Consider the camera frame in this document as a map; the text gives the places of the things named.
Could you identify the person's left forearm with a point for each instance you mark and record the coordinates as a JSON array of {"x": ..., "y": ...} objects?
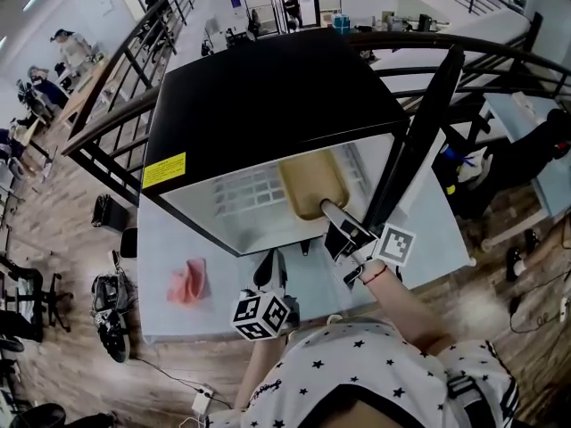
[{"x": 261, "y": 364}]

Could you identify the blue item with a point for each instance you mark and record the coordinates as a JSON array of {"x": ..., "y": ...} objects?
[{"x": 452, "y": 154}]

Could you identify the wooden table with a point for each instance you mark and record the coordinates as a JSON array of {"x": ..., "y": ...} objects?
[
  {"x": 35, "y": 143},
  {"x": 85, "y": 92}
]

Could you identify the black mini fridge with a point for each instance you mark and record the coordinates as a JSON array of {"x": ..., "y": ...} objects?
[{"x": 267, "y": 105}]

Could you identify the white star-print shirt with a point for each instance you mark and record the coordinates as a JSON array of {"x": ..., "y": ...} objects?
[{"x": 357, "y": 364}]

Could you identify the light blue side table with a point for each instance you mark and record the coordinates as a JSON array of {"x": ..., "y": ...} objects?
[{"x": 513, "y": 109}]

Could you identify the black and white shoe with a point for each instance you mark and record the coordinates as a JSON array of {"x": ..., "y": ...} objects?
[
  {"x": 514, "y": 263},
  {"x": 533, "y": 241}
]

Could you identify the tan rectangular tray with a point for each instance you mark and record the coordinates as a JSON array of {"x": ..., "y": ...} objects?
[{"x": 310, "y": 181}]

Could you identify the black rectangular case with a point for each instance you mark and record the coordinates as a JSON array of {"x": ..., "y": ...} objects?
[{"x": 129, "y": 242}]

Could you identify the person's white shoe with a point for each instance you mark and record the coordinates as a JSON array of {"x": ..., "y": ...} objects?
[{"x": 334, "y": 319}]

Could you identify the black trash bin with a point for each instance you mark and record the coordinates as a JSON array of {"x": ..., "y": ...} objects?
[{"x": 109, "y": 214}]

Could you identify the pink cloth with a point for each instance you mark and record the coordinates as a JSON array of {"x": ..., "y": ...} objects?
[{"x": 189, "y": 283}]

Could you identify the black office chair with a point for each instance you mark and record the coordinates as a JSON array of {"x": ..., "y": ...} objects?
[{"x": 31, "y": 297}]

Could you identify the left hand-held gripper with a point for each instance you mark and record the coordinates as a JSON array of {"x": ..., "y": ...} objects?
[{"x": 261, "y": 315}]

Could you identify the black bulky object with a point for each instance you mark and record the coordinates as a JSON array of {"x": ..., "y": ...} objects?
[{"x": 513, "y": 167}]

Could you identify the white power strip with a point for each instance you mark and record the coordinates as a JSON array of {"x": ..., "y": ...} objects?
[
  {"x": 564, "y": 310},
  {"x": 203, "y": 397}
]

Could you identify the teal box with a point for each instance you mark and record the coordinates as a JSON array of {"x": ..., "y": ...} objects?
[{"x": 341, "y": 24}]

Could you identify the blue wall sign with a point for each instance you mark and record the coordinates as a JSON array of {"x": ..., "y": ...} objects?
[{"x": 235, "y": 2}]

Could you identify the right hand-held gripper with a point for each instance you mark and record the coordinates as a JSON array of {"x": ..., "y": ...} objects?
[{"x": 392, "y": 245}]

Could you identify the person's right forearm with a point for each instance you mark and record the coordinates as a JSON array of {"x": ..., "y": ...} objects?
[{"x": 401, "y": 310}]

